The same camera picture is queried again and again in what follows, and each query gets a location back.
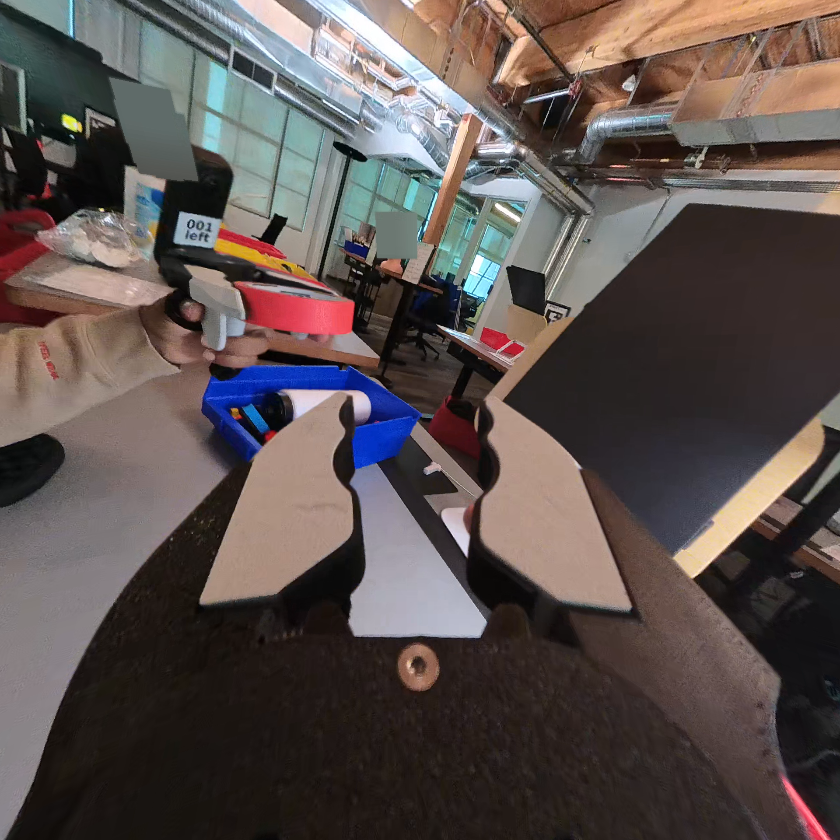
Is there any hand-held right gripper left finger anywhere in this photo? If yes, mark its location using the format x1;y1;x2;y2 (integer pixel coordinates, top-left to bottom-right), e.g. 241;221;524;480
198;392;367;632

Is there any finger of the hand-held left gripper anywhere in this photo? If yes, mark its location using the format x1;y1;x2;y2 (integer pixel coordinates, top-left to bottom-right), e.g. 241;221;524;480
244;268;337;296

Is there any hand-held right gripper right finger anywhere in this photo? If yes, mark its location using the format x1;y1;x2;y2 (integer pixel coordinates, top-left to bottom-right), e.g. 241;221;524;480
466;395;635;637

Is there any red masking tape roll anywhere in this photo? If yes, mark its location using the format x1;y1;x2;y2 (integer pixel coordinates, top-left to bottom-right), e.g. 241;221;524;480
234;280;356;336

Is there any blue plastic bin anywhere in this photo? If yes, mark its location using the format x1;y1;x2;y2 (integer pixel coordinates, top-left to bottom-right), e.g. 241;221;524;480
201;365;422;470

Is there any person's left forearm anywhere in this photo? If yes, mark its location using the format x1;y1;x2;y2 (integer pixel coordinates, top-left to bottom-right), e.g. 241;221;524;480
0;308;181;447

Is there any person's left hand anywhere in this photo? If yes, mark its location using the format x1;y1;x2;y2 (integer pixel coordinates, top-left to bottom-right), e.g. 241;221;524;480
139;298;271;370

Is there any white wipes canister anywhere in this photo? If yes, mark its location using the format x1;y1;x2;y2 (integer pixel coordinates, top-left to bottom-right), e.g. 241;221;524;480
125;167;166;245

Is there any large paned window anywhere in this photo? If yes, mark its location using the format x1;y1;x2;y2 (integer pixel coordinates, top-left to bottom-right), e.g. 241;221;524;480
190;52;329;232

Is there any black floor lamp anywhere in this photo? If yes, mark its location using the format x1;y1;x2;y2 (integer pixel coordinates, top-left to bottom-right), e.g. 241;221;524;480
317;141;368;283

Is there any wooden desk with black legs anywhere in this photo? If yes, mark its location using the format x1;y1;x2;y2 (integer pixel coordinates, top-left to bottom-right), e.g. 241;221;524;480
436;325;521;401
340;248;445;368

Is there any white paper roll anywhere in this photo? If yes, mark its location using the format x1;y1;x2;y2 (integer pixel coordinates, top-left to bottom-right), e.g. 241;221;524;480
276;388;374;427

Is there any clear plastic bag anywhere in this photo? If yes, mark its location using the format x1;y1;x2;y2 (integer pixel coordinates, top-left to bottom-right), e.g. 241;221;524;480
36;209;156;269

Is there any black vent grille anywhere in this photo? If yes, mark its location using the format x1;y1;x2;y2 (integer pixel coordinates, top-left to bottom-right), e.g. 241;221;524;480
230;49;277;93

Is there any grey top table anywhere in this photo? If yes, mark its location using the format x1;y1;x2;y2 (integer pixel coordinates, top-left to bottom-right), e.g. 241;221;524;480
3;252;382;368

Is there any red chair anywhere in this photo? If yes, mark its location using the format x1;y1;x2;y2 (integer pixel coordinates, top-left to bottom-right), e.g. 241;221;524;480
0;210;59;324

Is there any silver air duct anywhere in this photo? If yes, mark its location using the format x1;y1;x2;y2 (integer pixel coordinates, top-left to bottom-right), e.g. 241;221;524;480
576;105;677;165

